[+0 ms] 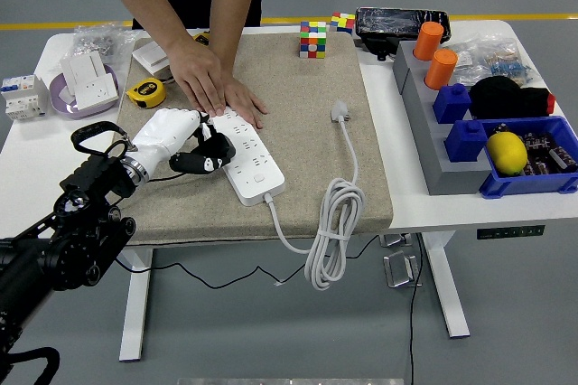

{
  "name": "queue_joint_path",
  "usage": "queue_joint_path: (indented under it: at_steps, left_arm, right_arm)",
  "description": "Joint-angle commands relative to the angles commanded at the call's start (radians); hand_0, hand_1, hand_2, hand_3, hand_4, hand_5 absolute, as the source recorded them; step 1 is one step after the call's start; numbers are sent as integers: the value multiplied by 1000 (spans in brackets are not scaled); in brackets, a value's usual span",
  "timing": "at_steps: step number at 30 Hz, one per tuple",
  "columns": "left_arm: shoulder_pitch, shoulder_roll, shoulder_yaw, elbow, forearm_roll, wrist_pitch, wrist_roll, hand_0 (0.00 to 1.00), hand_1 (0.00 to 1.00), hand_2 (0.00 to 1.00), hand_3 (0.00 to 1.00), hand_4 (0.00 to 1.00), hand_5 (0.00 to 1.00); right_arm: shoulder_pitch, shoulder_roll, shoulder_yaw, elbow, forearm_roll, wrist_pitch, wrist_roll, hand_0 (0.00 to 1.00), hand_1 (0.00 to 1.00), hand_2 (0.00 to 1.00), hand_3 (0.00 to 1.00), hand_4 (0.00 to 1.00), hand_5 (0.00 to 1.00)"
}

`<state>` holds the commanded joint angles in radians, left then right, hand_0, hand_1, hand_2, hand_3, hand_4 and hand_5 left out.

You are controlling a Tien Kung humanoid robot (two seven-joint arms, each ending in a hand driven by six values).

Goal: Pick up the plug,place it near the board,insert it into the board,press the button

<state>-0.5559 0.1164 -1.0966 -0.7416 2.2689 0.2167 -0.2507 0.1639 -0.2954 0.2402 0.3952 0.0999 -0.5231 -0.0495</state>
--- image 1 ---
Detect person's left hand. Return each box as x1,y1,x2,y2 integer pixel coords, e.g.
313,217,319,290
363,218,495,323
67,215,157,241
223,76,268,129

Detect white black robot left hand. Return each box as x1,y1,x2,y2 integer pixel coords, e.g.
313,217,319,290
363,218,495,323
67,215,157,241
129,107,238,174

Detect person's right hand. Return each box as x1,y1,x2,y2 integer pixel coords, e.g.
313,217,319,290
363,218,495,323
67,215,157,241
165,35,228,117

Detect black plug adapter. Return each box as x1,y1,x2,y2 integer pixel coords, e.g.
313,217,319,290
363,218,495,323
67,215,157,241
197,130,238,170

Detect white power strip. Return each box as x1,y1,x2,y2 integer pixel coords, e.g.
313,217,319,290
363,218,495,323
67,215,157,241
207,107,286,208

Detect thin black adapter cord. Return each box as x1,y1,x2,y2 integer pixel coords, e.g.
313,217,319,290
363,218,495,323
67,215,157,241
115,172,290,290

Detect grey-brown mat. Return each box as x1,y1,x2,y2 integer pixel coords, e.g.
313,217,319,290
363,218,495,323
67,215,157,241
96,31,394,249

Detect large Rubik's cube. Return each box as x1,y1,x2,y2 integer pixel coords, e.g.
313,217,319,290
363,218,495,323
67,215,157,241
297,20,328,60

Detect clear bag of screws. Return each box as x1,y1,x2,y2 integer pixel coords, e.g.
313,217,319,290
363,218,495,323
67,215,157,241
71,24,139,65

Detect purple bowl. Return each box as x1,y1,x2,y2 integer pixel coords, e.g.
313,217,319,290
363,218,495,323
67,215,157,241
48,63,121,121

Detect small Rubik's cube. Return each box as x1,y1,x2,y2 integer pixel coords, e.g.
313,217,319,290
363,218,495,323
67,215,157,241
328,12,357,36

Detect white circuit breaker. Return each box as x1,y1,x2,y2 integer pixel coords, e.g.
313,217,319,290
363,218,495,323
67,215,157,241
0,74,50,123

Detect black plastic-wrapped box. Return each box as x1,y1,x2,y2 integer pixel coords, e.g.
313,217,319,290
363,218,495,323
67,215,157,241
354,6,452,62

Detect orange cylinder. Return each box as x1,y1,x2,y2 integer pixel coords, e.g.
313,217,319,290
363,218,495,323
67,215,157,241
412,21,445,61
423,48,459,91

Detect grey stepped block holder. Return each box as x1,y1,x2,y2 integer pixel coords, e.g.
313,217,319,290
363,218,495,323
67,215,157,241
391,39,493,196

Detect blue plastic block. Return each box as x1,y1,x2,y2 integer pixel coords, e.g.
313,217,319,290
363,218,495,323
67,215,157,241
443,118,491,164
432,82,472,125

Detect clear bag of components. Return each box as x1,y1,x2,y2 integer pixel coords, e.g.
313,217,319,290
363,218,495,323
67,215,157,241
444,34,538,88

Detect black cloth with red piece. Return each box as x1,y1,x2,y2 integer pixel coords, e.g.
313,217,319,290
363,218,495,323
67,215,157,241
468,75,555,120

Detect yellow lemon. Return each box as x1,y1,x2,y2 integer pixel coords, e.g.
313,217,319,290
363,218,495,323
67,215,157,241
485,131,528,176

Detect blue plastic bin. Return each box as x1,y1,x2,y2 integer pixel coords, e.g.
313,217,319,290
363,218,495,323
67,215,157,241
478,115,578,200

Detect black table control panel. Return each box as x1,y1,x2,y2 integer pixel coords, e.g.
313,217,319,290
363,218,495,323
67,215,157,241
476,224,545,240

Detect dark cylindrical capacitors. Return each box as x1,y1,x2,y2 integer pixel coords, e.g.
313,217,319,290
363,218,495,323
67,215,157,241
518,130,578,177

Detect white wall switch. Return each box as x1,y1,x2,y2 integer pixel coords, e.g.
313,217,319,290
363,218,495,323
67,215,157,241
132,39,173,77

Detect white wall socket panel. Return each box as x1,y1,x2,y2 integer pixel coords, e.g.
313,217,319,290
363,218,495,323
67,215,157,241
71,75,117,110

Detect white power strip cord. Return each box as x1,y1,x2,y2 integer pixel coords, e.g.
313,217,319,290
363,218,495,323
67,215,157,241
264,100,367,291

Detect white blank wall panel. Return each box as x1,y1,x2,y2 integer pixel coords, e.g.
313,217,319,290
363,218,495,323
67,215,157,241
59,50,107,88

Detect silver metal bracket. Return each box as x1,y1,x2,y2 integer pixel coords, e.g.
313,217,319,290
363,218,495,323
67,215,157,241
378,233,413,249
382,249,424,289

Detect black floor cable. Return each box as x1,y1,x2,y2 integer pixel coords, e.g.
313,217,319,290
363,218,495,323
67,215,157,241
407,231,426,385

